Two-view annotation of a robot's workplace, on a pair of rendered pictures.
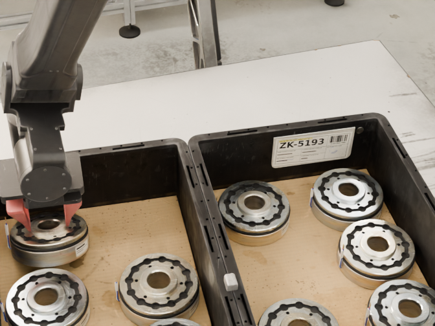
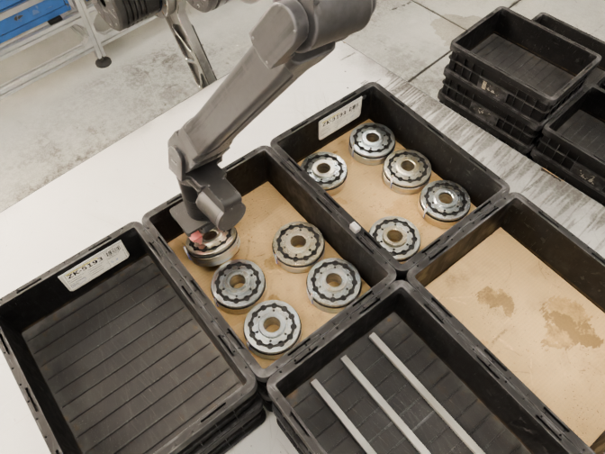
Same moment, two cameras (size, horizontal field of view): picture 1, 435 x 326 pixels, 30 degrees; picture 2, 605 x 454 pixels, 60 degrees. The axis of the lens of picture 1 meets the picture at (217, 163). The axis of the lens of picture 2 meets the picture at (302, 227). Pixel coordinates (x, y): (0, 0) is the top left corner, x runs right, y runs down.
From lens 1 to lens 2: 0.32 m
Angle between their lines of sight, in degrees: 20
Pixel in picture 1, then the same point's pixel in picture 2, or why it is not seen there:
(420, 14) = not seen: outside the picture
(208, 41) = (202, 60)
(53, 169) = (236, 206)
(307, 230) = (357, 172)
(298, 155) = (333, 126)
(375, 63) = not seen: hidden behind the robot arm
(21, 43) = (192, 131)
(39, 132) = (215, 185)
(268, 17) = (194, 19)
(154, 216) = (263, 200)
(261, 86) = not seen: hidden behind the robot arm
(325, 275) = (383, 195)
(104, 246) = (245, 232)
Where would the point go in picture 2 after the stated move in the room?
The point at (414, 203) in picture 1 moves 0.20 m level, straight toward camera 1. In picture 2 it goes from (419, 132) to (441, 208)
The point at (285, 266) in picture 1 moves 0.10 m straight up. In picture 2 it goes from (358, 200) to (362, 170)
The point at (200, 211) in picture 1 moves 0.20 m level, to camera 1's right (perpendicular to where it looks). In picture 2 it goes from (308, 189) to (398, 156)
